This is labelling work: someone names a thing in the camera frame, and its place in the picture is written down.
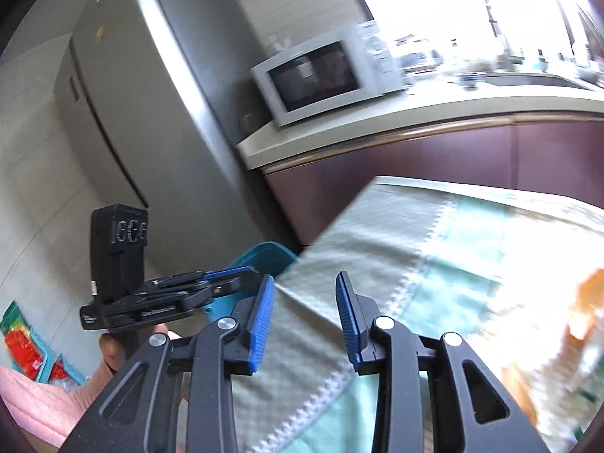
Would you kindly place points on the pink sleeve left forearm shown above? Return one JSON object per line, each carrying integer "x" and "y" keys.
{"x": 50, "y": 412}

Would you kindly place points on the kitchen counter with cabinets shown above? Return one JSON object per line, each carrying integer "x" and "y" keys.
{"x": 524, "y": 132}

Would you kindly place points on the large kitchen window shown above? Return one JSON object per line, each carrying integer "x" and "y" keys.
{"x": 486, "y": 28}

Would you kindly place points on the white microwave oven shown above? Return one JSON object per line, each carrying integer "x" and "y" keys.
{"x": 340, "y": 68}

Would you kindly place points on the person's left hand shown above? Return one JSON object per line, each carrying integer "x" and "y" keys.
{"x": 112, "y": 350}

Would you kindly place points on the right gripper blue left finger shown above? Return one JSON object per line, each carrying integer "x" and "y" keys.
{"x": 259, "y": 322}

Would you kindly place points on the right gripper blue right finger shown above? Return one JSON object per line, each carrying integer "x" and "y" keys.
{"x": 348, "y": 309}

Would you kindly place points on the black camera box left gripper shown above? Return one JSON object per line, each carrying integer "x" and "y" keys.
{"x": 118, "y": 237}

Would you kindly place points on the red snack package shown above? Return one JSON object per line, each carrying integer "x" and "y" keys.
{"x": 31, "y": 356}

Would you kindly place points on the silver refrigerator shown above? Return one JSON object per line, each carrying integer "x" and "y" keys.
{"x": 155, "y": 96}

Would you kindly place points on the patterned tablecloth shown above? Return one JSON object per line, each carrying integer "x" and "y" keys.
{"x": 501, "y": 267}

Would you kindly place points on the orange peel piece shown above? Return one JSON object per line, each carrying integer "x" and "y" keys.
{"x": 587, "y": 309}

